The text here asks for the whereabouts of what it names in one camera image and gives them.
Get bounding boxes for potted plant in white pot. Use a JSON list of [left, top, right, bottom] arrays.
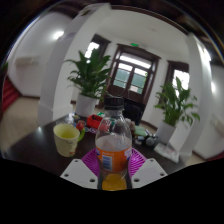
[[153, 76, 201, 145], [64, 48, 113, 118]]

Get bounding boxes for wooden tray with small jars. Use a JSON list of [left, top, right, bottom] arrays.
[[125, 118, 137, 134]]

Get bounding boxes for glowing wall lamp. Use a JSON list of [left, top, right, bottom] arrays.
[[53, 30, 65, 40], [209, 79, 218, 94]]

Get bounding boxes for dark wooden double door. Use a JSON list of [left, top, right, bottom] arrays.
[[108, 43, 161, 104]]

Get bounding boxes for white wall-mounted unit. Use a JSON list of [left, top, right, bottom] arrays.
[[213, 113, 224, 129], [14, 56, 41, 66]]

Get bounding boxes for black chair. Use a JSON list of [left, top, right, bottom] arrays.
[[123, 99, 146, 126]]

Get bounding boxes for clear bottle with orange label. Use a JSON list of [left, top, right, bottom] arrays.
[[94, 96, 133, 192]]

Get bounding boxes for dark-framed window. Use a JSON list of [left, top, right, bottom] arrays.
[[83, 33, 111, 63], [164, 60, 191, 93]]

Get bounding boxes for black and grey headphones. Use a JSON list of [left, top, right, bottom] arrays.
[[141, 133, 158, 148]]

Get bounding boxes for red box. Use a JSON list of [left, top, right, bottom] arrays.
[[86, 113, 104, 129]]

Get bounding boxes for pale yellow cup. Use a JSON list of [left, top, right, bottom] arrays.
[[53, 123, 86, 158]]

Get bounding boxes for green book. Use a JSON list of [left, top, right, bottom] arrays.
[[134, 125, 148, 138]]

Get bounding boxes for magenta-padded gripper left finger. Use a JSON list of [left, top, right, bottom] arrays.
[[60, 148, 101, 189]]

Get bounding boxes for red carpeted staircase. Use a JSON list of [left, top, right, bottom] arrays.
[[1, 78, 21, 111]]

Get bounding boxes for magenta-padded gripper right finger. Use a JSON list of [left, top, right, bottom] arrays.
[[126, 148, 168, 189]]

